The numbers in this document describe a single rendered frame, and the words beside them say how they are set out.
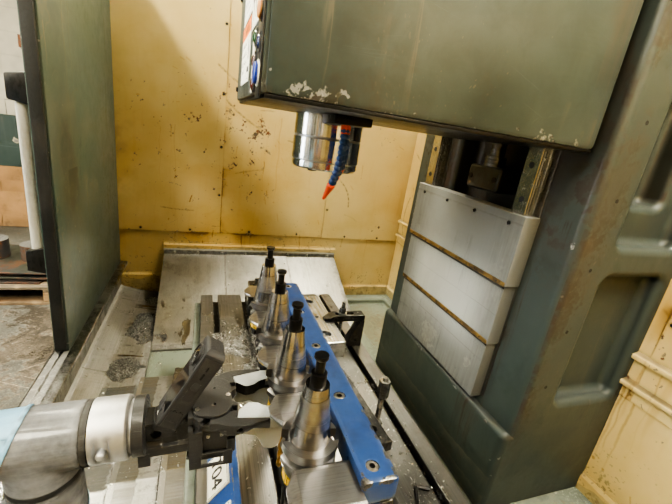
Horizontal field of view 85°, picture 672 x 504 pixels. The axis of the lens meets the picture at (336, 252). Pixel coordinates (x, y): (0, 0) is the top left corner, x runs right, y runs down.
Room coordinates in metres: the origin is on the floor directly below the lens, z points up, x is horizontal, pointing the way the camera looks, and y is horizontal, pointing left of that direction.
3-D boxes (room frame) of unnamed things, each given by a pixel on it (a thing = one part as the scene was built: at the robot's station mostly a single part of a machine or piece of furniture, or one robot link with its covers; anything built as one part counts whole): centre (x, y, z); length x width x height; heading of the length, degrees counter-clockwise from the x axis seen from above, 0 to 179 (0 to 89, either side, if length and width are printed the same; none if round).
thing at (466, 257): (1.08, -0.36, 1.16); 0.48 x 0.05 x 0.51; 21
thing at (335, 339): (1.00, 0.09, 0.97); 0.29 x 0.23 x 0.05; 21
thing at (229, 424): (0.37, 0.09, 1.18); 0.09 x 0.05 x 0.02; 95
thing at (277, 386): (0.42, 0.04, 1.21); 0.06 x 0.06 x 0.03
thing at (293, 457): (0.32, 0.00, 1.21); 0.06 x 0.06 x 0.03
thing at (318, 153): (0.92, 0.06, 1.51); 0.16 x 0.16 x 0.12
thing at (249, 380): (0.45, 0.07, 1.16); 0.09 x 0.03 x 0.06; 127
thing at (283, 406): (0.37, 0.02, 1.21); 0.07 x 0.05 x 0.01; 111
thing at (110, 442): (0.35, 0.23, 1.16); 0.08 x 0.05 x 0.08; 21
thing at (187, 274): (1.54, 0.30, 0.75); 0.89 x 0.67 x 0.26; 111
